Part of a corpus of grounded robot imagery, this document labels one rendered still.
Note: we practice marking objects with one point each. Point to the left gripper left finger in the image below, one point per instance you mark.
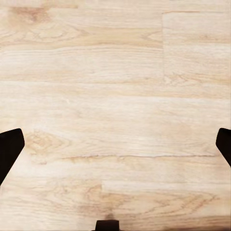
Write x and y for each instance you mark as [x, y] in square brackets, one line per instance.
[11, 144]

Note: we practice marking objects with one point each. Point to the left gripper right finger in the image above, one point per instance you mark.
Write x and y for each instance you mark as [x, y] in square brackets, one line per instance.
[223, 143]

